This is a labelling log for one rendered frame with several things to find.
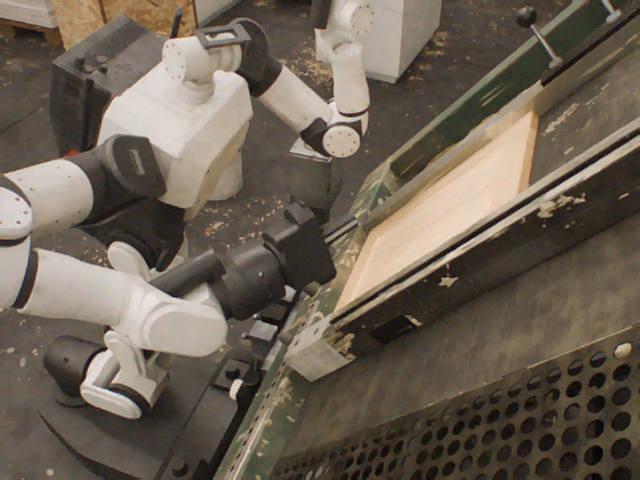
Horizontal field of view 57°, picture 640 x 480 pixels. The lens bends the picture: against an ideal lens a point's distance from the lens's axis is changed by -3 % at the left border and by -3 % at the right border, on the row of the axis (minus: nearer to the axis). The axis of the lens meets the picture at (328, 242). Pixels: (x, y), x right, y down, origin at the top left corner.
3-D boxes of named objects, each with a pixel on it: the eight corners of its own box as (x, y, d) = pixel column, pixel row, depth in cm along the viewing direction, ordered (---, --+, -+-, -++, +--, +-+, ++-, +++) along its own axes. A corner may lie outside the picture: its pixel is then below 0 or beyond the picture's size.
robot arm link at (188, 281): (268, 323, 79) (191, 369, 75) (235, 285, 87) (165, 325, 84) (240, 257, 72) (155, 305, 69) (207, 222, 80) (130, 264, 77)
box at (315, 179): (304, 180, 180) (303, 129, 167) (343, 188, 177) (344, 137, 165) (289, 204, 172) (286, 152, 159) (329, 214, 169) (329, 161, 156)
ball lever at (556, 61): (557, 75, 107) (517, 16, 109) (574, 62, 104) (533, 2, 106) (549, 76, 104) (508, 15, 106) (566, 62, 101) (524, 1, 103)
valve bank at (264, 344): (293, 285, 174) (290, 222, 157) (340, 297, 170) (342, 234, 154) (214, 433, 139) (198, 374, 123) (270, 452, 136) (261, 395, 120)
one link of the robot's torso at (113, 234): (96, 257, 131) (101, 224, 123) (130, 218, 140) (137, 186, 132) (147, 286, 132) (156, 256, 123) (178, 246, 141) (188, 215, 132)
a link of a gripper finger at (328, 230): (359, 221, 84) (322, 242, 82) (348, 216, 87) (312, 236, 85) (356, 211, 83) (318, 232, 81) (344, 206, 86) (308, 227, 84)
